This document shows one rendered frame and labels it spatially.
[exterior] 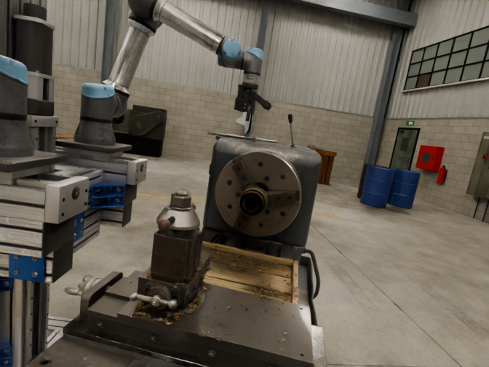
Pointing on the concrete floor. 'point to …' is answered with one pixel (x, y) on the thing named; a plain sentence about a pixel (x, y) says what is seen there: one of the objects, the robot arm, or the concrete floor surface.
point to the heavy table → (325, 165)
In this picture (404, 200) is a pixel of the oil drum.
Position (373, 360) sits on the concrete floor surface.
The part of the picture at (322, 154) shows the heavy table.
